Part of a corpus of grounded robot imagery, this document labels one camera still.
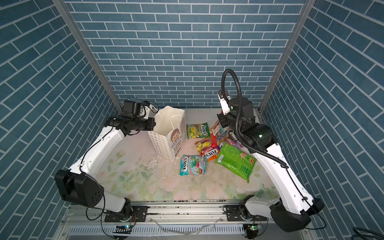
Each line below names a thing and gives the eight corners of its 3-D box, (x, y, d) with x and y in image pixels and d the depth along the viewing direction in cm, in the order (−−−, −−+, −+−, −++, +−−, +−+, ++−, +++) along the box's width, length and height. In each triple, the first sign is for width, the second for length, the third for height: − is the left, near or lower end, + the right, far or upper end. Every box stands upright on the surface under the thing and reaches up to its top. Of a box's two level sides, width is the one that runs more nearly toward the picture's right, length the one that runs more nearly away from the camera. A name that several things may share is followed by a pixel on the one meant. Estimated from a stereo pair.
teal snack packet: (180, 175, 88) (179, 172, 85) (181, 157, 96) (181, 154, 93) (206, 175, 88) (207, 172, 85) (206, 157, 96) (206, 154, 93)
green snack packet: (214, 163, 93) (214, 159, 89) (223, 145, 101) (224, 142, 98) (247, 182, 86) (250, 179, 82) (255, 161, 94) (257, 158, 90)
